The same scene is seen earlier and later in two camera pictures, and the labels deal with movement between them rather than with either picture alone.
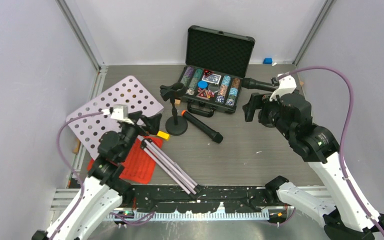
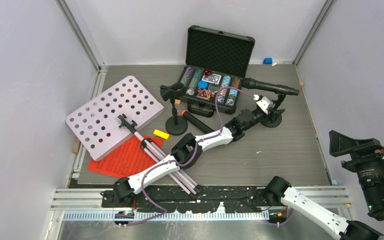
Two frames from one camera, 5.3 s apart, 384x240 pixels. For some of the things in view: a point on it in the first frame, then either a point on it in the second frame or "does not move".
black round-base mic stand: [176, 125] does not move
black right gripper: [256, 101] → [339, 142]
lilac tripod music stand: [88, 121] does not move
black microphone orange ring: [217, 137] does not move
